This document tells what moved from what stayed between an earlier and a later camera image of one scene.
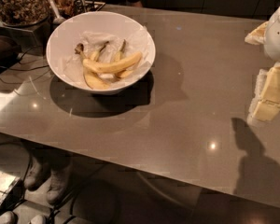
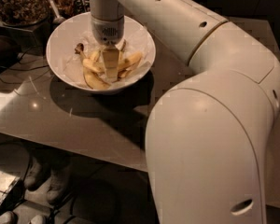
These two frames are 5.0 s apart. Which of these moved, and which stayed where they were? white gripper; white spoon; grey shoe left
Moved: white gripper
Stayed: grey shoe left; white spoon
